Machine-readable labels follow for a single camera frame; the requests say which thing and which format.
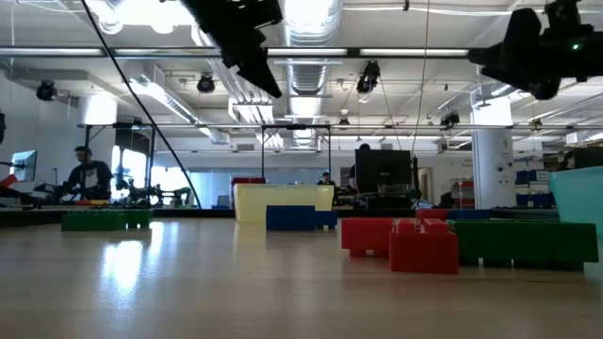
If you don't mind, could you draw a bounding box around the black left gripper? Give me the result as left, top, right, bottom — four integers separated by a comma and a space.
178, 0, 284, 99

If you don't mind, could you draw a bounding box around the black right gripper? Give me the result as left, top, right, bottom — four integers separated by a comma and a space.
468, 0, 603, 101

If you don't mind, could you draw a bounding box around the blue toy block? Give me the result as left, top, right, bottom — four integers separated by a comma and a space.
266, 204, 338, 232
447, 209, 494, 221

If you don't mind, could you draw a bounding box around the red toy block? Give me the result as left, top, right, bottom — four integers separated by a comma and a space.
341, 217, 395, 258
415, 208, 448, 222
388, 218, 460, 275

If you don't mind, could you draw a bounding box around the green toy block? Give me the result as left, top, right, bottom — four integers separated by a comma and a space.
447, 219, 599, 272
60, 209, 153, 233

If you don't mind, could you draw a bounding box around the white pillar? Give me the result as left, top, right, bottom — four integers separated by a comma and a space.
470, 96, 517, 210

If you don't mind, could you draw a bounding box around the yellow plastic bin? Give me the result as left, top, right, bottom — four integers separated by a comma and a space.
234, 184, 335, 223

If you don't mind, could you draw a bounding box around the shelf with blue bins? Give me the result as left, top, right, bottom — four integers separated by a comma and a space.
514, 169, 557, 209

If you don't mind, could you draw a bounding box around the shelf with red bins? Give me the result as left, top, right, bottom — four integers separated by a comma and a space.
450, 177, 476, 209

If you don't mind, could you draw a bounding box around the black monitor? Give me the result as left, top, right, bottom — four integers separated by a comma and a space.
354, 149, 414, 195

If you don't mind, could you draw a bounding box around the teal plastic bin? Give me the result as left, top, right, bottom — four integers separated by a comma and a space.
549, 165, 603, 265

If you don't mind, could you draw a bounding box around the flat computer monitor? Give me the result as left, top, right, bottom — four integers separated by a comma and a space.
9, 149, 39, 184

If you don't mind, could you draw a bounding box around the black hanging camera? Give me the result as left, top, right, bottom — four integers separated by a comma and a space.
196, 73, 217, 94
439, 109, 461, 128
355, 60, 382, 94
36, 80, 57, 102

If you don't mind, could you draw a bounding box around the black cable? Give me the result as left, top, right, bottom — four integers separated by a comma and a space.
79, 0, 203, 209

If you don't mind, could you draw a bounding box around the black background rig frame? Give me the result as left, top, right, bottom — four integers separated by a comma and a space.
77, 121, 157, 208

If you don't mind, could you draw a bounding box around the black aluminium table frame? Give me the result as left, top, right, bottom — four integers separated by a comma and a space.
0, 206, 562, 228

